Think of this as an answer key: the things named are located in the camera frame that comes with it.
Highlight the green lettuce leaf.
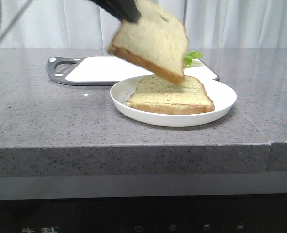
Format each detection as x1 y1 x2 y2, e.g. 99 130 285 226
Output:
184 50 203 68

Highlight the bread slice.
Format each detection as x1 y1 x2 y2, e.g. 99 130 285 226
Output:
107 0 188 84
125 75 215 115

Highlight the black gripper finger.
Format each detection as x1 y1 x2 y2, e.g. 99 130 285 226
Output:
91 0 141 23

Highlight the white round plate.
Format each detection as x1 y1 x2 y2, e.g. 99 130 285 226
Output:
110 76 237 127

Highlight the white grey cutting board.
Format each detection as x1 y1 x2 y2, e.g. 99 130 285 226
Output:
46 55 220 86

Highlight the black appliance front panel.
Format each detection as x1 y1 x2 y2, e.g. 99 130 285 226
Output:
0 194 287 233

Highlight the white curtain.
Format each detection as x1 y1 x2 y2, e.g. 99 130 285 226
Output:
0 0 287 49

